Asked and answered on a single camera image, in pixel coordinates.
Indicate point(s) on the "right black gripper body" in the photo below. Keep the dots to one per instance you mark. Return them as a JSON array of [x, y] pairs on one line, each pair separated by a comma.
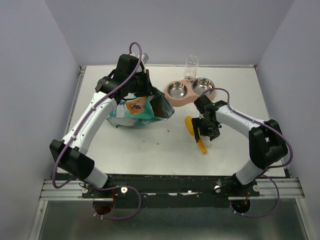
[[206, 127]]

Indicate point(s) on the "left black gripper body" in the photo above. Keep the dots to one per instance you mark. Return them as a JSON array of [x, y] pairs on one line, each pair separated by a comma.
[[139, 85]]

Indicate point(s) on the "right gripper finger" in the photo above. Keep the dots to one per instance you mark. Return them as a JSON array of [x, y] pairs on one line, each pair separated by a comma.
[[197, 126], [213, 136]]

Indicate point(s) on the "yellow plastic scoop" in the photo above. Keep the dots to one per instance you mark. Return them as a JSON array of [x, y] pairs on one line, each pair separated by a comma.
[[190, 128]]

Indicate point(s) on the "teal dog food bag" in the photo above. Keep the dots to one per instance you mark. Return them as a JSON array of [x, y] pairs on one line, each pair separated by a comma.
[[134, 112]]

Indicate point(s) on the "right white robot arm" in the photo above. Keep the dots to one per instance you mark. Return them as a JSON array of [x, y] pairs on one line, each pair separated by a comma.
[[265, 141]]

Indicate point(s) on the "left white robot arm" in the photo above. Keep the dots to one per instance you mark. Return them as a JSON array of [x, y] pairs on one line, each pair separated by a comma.
[[130, 77]]

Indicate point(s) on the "pink double pet bowl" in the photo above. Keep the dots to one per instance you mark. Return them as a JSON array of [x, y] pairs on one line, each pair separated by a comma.
[[183, 92]]

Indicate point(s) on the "clear water bottle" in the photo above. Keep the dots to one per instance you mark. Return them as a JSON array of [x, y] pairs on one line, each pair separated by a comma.
[[191, 68]]

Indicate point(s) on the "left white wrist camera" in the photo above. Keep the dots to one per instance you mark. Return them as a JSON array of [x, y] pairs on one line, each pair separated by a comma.
[[144, 57]]

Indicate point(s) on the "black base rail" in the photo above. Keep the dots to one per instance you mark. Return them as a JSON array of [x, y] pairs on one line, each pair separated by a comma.
[[129, 191]]

